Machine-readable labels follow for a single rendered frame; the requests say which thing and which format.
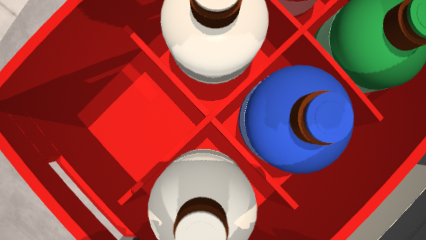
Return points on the cream bottle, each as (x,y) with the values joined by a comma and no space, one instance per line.
(213,41)
(200,190)

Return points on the grey divided crate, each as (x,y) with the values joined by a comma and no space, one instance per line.
(402,215)

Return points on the green bottle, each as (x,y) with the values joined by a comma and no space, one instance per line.
(378,43)

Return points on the red crate with dividers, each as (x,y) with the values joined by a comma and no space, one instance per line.
(83,93)

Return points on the blue bottle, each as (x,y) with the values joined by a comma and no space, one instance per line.
(287,124)

